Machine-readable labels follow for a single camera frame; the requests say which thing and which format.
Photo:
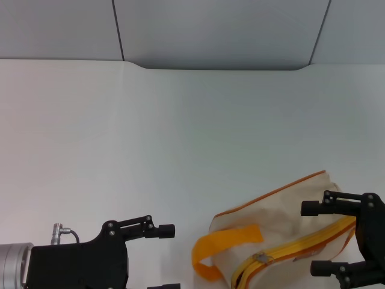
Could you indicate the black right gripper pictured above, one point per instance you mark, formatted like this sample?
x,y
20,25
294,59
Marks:
x,y
371,228

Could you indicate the beige food bag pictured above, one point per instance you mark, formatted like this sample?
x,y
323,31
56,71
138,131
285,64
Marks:
x,y
270,216

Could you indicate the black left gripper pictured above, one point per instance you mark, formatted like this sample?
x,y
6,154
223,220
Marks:
x,y
78,265

